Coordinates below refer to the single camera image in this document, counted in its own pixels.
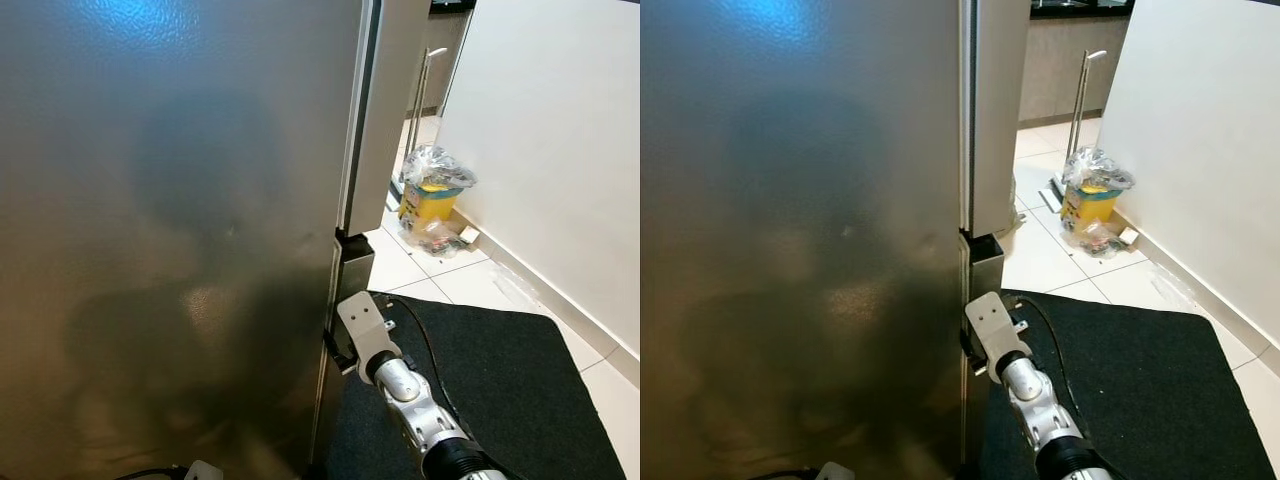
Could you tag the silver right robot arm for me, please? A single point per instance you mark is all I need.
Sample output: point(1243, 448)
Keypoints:
point(410, 395)
point(1035, 395)

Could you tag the clear bag of rubbish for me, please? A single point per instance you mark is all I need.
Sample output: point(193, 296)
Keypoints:
point(1095, 238)
point(435, 237)

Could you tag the yellow rubbish bin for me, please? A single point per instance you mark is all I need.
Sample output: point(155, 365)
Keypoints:
point(1088, 208)
point(430, 205)

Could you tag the small white box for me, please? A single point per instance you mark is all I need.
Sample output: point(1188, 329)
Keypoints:
point(1129, 237)
point(469, 236)

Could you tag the clear plastic wrapper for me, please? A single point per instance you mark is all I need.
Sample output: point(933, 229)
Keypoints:
point(515, 290)
point(1175, 290)

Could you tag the clear plastic bin liner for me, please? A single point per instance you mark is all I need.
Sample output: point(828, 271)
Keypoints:
point(1100, 165)
point(440, 165)

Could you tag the grey kitchen cabinet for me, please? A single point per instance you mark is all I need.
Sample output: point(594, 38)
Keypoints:
point(440, 30)
point(1050, 60)

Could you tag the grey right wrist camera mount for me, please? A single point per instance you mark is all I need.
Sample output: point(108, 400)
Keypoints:
point(365, 320)
point(992, 320)

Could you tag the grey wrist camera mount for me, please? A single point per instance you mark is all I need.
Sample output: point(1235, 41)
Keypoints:
point(835, 472)
point(365, 320)
point(203, 472)
point(992, 320)

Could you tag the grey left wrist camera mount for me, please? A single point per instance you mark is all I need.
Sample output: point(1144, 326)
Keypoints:
point(835, 472)
point(203, 472)

